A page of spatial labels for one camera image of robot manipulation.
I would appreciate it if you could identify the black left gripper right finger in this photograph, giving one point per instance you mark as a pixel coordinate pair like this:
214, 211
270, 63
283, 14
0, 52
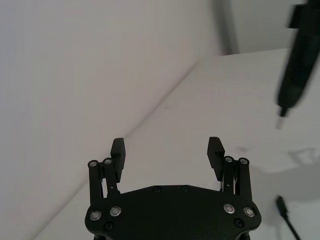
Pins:
215, 157

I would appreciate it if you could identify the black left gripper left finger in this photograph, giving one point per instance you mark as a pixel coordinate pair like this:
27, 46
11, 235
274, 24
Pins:
117, 160

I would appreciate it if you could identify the white table cloth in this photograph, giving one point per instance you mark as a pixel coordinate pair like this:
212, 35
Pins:
225, 112

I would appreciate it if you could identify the grey striped post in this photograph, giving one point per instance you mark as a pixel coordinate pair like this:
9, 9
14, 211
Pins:
231, 25

